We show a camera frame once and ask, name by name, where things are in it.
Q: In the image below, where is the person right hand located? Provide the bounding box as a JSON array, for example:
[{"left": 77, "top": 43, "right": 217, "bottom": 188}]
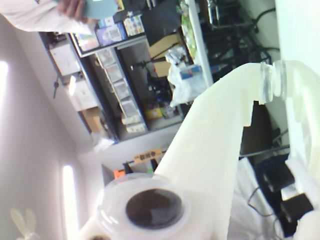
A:
[{"left": 56, "top": 0, "right": 87, "bottom": 21}]

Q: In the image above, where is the person in white shirt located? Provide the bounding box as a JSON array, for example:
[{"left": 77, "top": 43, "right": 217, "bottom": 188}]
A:
[{"left": 0, "top": 0, "right": 94, "bottom": 36}]

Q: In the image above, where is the small brown cardboard box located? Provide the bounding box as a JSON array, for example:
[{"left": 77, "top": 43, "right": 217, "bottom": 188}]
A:
[{"left": 81, "top": 106, "right": 104, "bottom": 133}]

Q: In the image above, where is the white bunny ear figure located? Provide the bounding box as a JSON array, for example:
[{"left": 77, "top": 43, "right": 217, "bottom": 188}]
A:
[{"left": 9, "top": 207, "right": 42, "bottom": 240}]

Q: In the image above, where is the white plastic bag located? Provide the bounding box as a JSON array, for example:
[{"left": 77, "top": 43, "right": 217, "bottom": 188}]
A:
[{"left": 165, "top": 46, "right": 209, "bottom": 109}]

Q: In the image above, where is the blue plate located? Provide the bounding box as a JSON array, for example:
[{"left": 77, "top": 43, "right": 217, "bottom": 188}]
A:
[{"left": 81, "top": 0, "right": 119, "bottom": 20}]

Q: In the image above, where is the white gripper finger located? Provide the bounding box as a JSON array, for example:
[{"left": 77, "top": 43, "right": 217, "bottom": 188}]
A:
[
  {"left": 272, "top": 59, "right": 320, "bottom": 240},
  {"left": 153, "top": 61, "right": 275, "bottom": 240}
]

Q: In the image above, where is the white yellow printed box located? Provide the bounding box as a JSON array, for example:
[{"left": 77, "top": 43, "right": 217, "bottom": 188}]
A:
[{"left": 123, "top": 14, "right": 146, "bottom": 37}]

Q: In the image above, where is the googly eye sticker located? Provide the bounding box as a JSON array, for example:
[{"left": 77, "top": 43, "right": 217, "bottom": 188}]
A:
[{"left": 96, "top": 173, "right": 192, "bottom": 240}]

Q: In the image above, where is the black electronic box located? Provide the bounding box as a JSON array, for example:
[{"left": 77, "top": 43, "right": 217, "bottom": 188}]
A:
[
  {"left": 262, "top": 162, "right": 296, "bottom": 191},
  {"left": 279, "top": 193, "right": 315, "bottom": 223}
]

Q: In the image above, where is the white post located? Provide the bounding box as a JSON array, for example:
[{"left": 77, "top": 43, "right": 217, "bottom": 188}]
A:
[{"left": 184, "top": 0, "right": 215, "bottom": 87}]

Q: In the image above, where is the black equipment rack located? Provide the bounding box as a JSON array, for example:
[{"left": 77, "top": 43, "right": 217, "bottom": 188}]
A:
[{"left": 199, "top": 0, "right": 280, "bottom": 81}]

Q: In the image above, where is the blue printed box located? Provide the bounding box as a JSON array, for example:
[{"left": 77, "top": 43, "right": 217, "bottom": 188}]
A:
[{"left": 94, "top": 24, "right": 127, "bottom": 47}]

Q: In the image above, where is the orange label sign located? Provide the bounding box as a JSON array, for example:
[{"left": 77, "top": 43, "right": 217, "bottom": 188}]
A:
[{"left": 133, "top": 147, "right": 163, "bottom": 166}]

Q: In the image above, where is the grey metal shelf unit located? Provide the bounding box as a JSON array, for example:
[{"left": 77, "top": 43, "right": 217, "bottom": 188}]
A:
[{"left": 39, "top": 0, "right": 187, "bottom": 143}]

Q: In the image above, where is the ceiling light panel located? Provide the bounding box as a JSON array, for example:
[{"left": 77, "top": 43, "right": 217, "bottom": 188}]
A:
[
  {"left": 0, "top": 59, "right": 10, "bottom": 118},
  {"left": 61, "top": 164, "right": 76, "bottom": 240}
]

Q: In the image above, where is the clear plastic drawer stack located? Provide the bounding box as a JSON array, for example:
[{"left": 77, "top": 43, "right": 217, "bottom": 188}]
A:
[{"left": 96, "top": 47, "right": 148, "bottom": 133}]

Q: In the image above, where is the white carton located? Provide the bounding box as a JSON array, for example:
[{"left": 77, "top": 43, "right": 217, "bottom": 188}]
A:
[{"left": 48, "top": 43, "right": 81, "bottom": 76}]

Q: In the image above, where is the large brown cardboard box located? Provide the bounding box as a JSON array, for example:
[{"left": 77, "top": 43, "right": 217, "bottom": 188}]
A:
[{"left": 147, "top": 32, "right": 187, "bottom": 78}]

